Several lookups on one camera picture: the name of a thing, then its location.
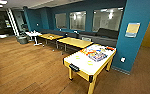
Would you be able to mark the wooden yellow table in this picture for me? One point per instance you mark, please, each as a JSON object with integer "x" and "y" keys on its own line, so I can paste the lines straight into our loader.
{"x": 74, "y": 42}
{"x": 51, "y": 36}

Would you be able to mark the white illuminated table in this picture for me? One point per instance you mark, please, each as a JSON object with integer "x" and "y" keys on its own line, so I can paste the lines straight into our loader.
{"x": 84, "y": 61}

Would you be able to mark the interior glass window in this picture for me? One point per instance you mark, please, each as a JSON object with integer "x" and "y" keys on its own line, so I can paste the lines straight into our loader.
{"x": 77, "y": 20}
{"x": 61, "y": 20}
{"x": 107, "y": 19}

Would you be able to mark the dark long sofa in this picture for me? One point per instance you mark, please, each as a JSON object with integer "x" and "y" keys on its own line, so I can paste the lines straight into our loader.
{"x": 104, "y": 35}

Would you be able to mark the small white table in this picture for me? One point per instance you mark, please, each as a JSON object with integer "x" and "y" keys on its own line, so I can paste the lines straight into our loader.
{"x": 33, "y": 33}

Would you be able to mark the white pillar socket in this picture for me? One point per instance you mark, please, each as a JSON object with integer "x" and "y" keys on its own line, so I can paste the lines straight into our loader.
{"x": 123, "y": 59}

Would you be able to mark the grey round bin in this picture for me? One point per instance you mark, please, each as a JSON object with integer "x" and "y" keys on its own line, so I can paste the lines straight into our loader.
{"x": 22, "y": 39}

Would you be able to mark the beige framed wall notice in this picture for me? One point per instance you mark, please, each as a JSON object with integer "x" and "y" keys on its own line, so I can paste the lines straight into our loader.
{"x": 132, "y": 30}

